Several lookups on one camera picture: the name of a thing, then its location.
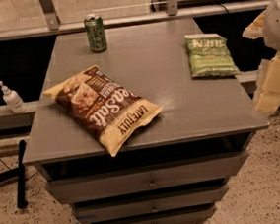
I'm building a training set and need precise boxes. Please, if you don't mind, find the brown sea salt chip bag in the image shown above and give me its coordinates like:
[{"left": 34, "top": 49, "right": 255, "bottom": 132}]
[{"left": 43, "top": 66, "right": 162, "bottom": 157}]

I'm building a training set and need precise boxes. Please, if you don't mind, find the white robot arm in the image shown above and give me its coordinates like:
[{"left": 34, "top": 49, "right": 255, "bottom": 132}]
[{"left": 243, "top": 0, "right": 280, "bottom": 118}]

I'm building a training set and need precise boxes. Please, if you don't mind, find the green kettle chip bag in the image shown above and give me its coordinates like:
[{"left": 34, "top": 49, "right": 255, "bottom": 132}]
[{"left": 184, "top": 33, "right": 241, "bottom": 78}]

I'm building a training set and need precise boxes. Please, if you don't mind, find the top grey drawer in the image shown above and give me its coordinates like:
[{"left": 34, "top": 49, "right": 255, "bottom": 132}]
[{"left": 45, "top": 150, "right": 249, "bottom": 204}]

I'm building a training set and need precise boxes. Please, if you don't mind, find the grey drawer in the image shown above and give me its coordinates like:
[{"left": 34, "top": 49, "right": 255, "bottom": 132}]
[
  {"left": 92, "top": 204, "right": 216, "bottom": 224},
  {"left": 72, "top": 185, "right": 229, "bottom": 223},
  {"left": 45, "top": 150, "right": 249, "bottom": 204}
]

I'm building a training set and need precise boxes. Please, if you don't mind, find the grey drawer cabinet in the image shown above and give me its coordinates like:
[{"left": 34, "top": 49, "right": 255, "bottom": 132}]
[{"left": 10, "top": 11, "right": 279, "bottom": 224}]

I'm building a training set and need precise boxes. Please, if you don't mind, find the middle grey drawer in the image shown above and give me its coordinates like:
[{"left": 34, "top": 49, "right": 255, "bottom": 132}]
[{"left": 72, "top": 185, "right": 229, "bottom": 223}]

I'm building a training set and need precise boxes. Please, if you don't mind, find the bottom grey drawer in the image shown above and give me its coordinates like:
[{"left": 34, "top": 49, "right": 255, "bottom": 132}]
[{"left": 92, "top": 204, "right": 216, "bottom": 224}]

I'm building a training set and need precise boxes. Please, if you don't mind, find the green soda can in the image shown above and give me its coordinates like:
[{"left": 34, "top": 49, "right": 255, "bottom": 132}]
[{"left": 84, "top": 13, "right": 107, "bottom": 52}]

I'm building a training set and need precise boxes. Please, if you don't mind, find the white pump lotion bottle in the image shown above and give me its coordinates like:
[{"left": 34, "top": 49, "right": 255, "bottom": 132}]
[{"left": 0, "top": 81, "right": 27, "bottom": 113}]

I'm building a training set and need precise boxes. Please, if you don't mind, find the black stand leg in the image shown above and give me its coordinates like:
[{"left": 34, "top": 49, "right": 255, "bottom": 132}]
[{"left": 0, "top": 140, "right": 28, "bottom": 209}]

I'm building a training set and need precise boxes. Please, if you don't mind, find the grey window ledge rail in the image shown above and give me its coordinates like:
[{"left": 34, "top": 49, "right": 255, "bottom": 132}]
[{"left": 0, "top": 0, "right": 271, "bottom": 41}]

